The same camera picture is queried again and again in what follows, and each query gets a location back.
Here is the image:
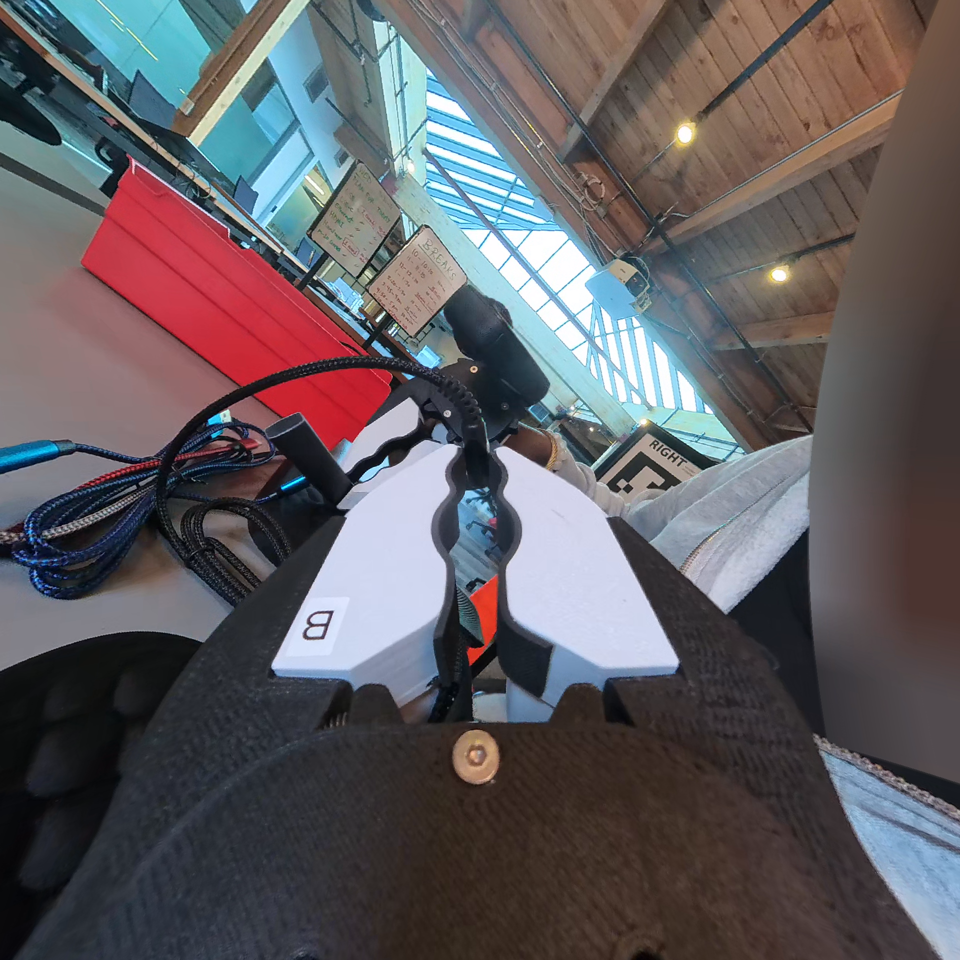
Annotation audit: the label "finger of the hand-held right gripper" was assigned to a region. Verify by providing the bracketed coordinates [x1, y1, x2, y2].
[351, 399, 423, 472]
[346, 441, 445, 507]

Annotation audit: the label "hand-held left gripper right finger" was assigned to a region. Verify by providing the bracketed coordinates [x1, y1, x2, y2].
[491, 446, 681, 723]

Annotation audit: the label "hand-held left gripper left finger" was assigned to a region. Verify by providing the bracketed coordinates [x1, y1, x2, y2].
[271, 442, 460, 705]

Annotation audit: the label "black braided cable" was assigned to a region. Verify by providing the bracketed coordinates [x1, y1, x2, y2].
[153, 356, 490, 609]

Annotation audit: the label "grey usb hub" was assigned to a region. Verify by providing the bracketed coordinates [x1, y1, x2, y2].
[264, 412, 354, 505]

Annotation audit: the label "red plastic bin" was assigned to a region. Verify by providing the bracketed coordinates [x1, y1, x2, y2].
[81, 156, 393, 451]

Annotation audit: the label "blue braided multi-plug cable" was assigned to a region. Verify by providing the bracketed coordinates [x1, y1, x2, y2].
[0, 422, 310, 601]

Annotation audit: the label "person's right forearm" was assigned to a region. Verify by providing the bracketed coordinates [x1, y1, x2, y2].
[553, 435, 815, 541]

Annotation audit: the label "person's right hand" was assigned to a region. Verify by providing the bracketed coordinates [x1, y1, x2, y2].
[517, 422, 562, 474]

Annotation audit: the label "handwritten whiteboard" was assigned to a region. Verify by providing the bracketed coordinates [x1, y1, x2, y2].
[367, 225, 468, 339]
[307, 161, 403, 279]

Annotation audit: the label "black white tag sign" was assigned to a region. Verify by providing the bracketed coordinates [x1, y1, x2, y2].
[594, 422, 715, 498]

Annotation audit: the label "black quilted cushion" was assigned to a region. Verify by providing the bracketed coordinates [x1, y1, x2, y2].
[0, 632, 204, 960]

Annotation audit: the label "black computer monitor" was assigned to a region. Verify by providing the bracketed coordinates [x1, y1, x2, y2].
[126, 69, 180, 132]

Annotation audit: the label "light blue jeans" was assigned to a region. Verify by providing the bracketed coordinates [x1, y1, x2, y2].
[813, 735, 960, 960]

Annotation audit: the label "black office chair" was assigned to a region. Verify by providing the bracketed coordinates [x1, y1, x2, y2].
[0, 37, 63, 147]

